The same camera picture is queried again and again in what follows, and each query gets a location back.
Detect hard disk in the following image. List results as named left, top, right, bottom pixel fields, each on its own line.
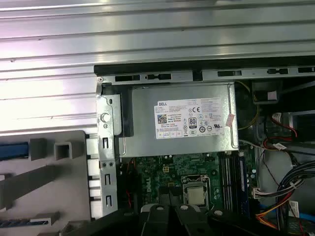
left=0, top=143, right=30, bottom=158

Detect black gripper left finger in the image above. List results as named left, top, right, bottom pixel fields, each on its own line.
left=83, top=203, right=173, bottom=236

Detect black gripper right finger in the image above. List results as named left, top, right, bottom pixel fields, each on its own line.
left=173, top=204, right=310, bottom=236

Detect silver CPU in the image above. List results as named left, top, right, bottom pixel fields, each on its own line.
left=185, top=186, right=207, bottom=206

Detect green Dell motherboard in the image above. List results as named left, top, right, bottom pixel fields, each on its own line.
left=120, top=152, right=259, bottom=212

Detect black cable bundle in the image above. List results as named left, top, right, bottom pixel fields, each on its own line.
left=275, top=161, right=315, bottom=197

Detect black open PC case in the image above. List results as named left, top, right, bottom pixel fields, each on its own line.
left=93, top=59, right=315, bottom=236

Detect grey parts rack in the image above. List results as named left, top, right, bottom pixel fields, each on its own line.
left=0, top=130, right=99, bottom=236

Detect orange yellow power wires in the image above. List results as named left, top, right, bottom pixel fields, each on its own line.
left=255, top=191, right=296, bottom=231

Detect CPU socket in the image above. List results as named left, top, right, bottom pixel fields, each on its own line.
left=181, top=175, right=210, bottom=209

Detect grey Dell power supply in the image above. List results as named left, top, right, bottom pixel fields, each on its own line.
left=123, top=82, right=240, bottom=158

